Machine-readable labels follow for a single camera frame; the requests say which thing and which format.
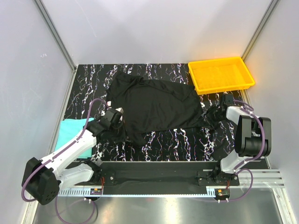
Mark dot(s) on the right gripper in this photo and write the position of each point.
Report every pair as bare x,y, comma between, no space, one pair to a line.
215,108

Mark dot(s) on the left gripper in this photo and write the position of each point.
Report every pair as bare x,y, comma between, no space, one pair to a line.
121,124

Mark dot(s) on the black t shirt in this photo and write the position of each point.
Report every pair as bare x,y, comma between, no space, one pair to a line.
154,105

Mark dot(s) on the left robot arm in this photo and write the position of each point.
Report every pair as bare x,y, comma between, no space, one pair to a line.
44,178

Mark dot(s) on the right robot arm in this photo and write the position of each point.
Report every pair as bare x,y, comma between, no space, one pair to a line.
252,138

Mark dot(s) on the black marble pattern mat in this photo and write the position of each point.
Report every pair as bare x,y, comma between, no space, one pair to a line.
195,144

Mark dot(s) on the yellow plastic tray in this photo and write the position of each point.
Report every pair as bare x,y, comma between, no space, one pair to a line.
220,75

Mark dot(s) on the folded teal t shirt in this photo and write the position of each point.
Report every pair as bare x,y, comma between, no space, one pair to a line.
72,137

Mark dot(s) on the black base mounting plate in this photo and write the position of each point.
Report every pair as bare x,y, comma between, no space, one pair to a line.
203,173

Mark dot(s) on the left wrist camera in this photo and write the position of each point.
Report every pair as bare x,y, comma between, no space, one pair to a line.
121,111

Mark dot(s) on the white slotted cable duct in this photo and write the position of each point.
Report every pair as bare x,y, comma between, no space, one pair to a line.
110,191

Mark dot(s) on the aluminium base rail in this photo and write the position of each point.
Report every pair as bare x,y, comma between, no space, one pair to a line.
264,178

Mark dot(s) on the right aluminium frame post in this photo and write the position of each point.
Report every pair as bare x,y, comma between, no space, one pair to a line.
263,22

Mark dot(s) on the aluminium frame post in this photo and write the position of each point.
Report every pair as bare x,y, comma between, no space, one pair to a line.
263,22
51,26

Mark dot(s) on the left aluminium frame post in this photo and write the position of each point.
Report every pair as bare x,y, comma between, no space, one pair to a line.
51,26

